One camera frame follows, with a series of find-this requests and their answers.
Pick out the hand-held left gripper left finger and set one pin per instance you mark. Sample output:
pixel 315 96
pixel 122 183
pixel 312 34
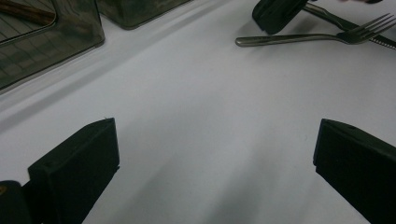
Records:
pixel 74 168

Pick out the metal table knife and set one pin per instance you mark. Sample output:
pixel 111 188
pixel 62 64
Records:
pixel 330 17

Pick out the brown wooden spoon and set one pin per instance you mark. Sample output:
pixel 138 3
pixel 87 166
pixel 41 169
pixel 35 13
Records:
pixel 28 12

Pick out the metal fork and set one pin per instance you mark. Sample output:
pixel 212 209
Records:
pixel 280 39

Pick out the transparent grey storage bin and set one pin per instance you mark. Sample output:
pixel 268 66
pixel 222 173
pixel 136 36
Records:
pixel 134 14
pixel 62 46

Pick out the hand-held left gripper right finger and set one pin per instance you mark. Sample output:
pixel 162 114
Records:
pixel 358 168

